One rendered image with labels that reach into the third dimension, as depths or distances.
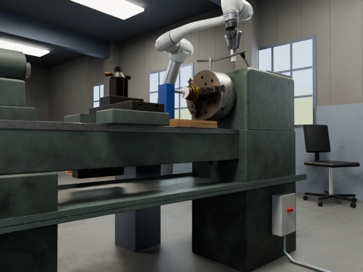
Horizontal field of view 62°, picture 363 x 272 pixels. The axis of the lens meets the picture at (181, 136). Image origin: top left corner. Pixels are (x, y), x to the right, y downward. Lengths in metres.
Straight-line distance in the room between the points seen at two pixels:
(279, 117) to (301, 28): 3.15
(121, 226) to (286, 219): 1.17
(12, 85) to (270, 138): 1.51
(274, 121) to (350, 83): 2.76
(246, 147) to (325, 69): 3.20
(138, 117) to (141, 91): 5.90
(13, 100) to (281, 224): 1.66
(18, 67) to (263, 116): 1.40
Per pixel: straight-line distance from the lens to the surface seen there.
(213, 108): 1.83
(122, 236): 2.40
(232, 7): 1.96
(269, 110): 2.07
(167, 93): 1.66
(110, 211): 1.18
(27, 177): 1.16
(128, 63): 7.73
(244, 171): 1.87
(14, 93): 1.28
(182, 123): 1.52
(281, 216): 2.10
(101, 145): 1.29
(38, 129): 1.20
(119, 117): 1.26
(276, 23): 5.39
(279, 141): 2.16
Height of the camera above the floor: 0.80
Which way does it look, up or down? 1 degrees up
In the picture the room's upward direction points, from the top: straight up
